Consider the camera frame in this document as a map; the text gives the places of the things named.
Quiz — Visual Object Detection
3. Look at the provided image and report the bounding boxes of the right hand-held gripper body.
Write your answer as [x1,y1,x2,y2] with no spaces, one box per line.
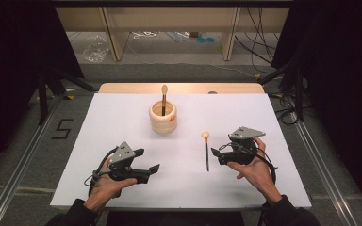
[218,126,267,166]

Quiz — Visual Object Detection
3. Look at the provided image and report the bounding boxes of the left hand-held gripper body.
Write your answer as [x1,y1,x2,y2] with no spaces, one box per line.
[107,141,150,185]

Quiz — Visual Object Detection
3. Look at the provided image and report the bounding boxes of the round-tipped makeup brush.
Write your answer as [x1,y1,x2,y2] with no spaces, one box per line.
[201,131,211,172]

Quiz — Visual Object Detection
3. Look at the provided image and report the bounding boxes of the beige ribbed brush holder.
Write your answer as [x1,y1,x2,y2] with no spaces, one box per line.
[148,100,178,135]

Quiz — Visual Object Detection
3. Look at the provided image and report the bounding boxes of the flat-tipped makeup brush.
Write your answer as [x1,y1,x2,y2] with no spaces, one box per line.
[160,84,170,117]

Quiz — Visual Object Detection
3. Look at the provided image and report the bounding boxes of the person's right hand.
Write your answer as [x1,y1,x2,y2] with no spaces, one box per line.
[226,137,283,205]

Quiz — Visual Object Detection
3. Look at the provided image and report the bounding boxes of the person's left hand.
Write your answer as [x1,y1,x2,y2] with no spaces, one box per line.
[83,155,139,213]

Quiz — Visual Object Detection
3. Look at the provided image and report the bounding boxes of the white board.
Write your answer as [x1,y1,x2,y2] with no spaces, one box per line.
[49,92,312,210]

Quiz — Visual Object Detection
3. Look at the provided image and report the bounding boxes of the wooden table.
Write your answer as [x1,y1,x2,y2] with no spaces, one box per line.
[98,82,266,95]

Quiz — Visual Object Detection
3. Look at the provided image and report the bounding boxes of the black metal stand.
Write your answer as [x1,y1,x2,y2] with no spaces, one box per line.
[257,57,306,123]
[37,64,99,126]

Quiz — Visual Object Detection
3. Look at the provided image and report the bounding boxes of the clear plastic bag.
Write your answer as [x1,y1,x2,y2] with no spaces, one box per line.
[81,34,111,64]

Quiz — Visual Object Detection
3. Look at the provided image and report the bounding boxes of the blue discs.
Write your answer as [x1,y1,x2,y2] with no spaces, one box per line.
[196,36,217,44]

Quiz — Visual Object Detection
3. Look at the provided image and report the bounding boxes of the dark curtain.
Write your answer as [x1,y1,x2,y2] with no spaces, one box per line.
[271,0,362,218]
[0,0,85,182]

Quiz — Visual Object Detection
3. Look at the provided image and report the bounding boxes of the beige wooden shelf unit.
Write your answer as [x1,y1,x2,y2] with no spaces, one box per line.
[54,6,290,62]

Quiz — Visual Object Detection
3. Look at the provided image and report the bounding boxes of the left hand-held gripper cable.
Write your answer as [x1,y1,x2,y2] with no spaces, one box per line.
[83,146,121,198]

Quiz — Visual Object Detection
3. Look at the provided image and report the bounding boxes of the hand-held gripper cable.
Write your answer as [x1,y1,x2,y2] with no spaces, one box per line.
[83,146,121,198]
[219,140,279,186]

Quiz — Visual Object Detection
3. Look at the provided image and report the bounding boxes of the right hand-held gripper cable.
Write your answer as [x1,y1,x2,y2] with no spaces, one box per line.
[219,140,279,186]

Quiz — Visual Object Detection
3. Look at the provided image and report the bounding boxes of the coiled black floor cables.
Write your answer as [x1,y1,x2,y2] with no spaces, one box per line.
[269,92,314,125]

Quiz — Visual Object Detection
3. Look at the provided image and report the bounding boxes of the aluminium rail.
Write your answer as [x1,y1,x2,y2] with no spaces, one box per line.
[0,93,64,226]
[290,117,361,226]

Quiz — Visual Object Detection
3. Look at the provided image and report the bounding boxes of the hanging black cables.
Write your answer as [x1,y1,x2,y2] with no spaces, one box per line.
[234,7,281,73]

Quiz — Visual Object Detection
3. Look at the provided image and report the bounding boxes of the white cord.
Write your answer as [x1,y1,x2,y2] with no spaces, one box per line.
[131,30,158,40]

